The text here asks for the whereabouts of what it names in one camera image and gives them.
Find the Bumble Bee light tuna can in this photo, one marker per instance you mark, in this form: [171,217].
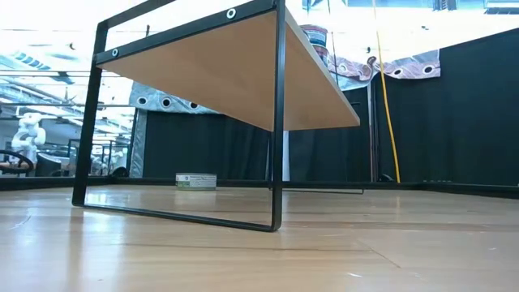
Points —
[196,181]

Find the gold-lid tuna can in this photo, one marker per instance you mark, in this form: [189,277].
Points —
[323,52]
[315,35]

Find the wooden shelf black metal legs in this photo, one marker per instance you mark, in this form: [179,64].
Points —
[227,73]

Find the black curtain panel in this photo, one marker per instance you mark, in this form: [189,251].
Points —
[194,146]
[466,121]

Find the black curtain stand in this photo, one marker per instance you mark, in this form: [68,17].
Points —
[371,134]

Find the silver grommeted curtain flap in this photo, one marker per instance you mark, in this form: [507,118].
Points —
[413,69]
[154,99]

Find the black background box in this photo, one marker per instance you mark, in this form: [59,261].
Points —
[48,166]

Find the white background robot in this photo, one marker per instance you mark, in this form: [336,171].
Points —
[28,136]

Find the black aluminium rig frame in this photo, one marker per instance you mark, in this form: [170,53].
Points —
[446,188]

